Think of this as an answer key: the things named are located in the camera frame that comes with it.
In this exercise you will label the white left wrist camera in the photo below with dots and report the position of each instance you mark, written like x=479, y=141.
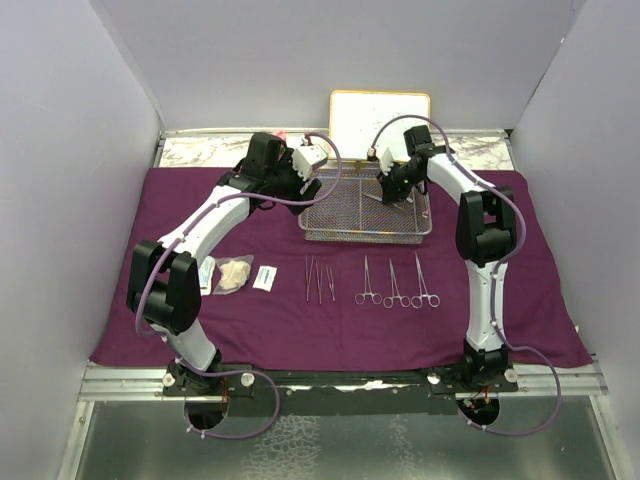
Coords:
x=307, y=158

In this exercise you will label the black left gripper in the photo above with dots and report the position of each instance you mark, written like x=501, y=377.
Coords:
x=309, y=192

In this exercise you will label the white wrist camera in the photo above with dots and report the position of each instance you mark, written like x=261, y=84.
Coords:
x=383, y=157
x=307, y=158

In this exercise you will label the steel clamp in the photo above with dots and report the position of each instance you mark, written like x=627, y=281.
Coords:
x=367, y=293

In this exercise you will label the yellow framed whiteboard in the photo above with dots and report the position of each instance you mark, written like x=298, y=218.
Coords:
x=356, y=116

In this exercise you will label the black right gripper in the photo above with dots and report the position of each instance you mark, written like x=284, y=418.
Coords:
x=390, y=193

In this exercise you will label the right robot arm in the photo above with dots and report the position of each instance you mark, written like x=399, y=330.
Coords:
x=486, y=233

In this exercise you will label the white blue label packet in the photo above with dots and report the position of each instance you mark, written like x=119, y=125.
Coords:
x=265, y=278

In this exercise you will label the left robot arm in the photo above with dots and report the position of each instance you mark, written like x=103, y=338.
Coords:
x=163, y=286

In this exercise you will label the steel blunt tweezers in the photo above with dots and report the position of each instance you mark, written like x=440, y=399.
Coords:
x=395, y=297

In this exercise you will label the steel scalpel handle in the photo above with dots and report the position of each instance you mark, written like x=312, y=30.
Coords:
x=330, y=281
x=403, y=202

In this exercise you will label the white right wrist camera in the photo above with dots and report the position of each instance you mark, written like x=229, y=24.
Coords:
x=383, y=157

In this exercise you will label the purple cloth wrap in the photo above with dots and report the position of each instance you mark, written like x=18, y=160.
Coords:
x=279, y=330

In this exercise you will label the steel tweezers front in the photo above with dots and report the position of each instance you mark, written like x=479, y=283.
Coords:
x=309, y=262

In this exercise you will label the aluminium frame rail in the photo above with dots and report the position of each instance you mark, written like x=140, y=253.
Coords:
x=146, y=384

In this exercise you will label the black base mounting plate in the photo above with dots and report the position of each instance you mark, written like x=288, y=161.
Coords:
x=242, y=393

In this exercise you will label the metal mesh tray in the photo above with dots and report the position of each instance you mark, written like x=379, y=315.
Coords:
x=347, y=216

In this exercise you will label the white gauze bag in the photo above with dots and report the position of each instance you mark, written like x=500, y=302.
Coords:
x=234, y=274

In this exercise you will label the steel forceps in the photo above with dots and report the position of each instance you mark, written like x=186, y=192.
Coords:
x=423, y=296

